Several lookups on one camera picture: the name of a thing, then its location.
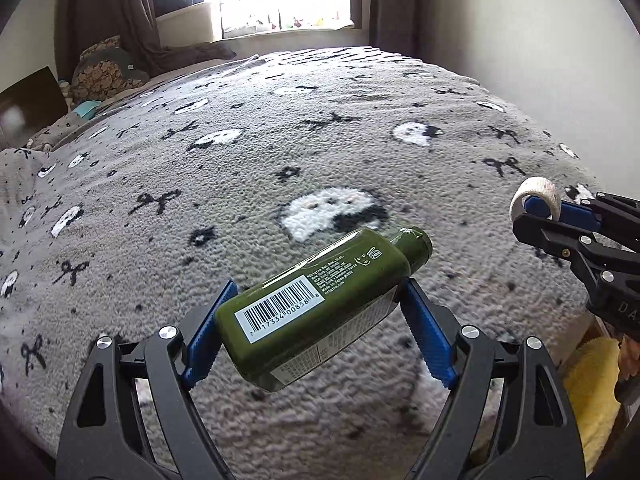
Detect left dark curtain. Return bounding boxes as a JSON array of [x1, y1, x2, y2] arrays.
[[54, 0, 235, 80]]

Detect dark curtain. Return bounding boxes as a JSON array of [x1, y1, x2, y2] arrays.
[[350, 0, 434, 61], [54, 0, 235, 80]]

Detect brown patterned pillow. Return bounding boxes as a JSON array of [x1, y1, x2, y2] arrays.
[[72, 36, 150, 104]]

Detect dark green glass bottle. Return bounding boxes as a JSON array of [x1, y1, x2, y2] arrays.
[[215, 228, 433, 392]]

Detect grey patterned fleece blanket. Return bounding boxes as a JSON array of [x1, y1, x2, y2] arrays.
[[1, 47, 597, 477]]

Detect white box on sill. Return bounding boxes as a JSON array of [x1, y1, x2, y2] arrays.
[[156, 1, 222, 48]]

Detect person's right hand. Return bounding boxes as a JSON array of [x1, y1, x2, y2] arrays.
[[617, 335, 640, 382]]

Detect teal small object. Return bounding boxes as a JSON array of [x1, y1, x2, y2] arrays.
[[73, 101, 102, 120]]

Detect right dark curtain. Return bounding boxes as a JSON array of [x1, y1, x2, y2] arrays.
[[350, 0, 434, 61]]

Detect yellow bag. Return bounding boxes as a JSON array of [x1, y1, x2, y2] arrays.
[[560, 337, 620, 474]]

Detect white tape roll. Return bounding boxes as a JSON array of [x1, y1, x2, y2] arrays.
[[510, 177, 562, 222]]

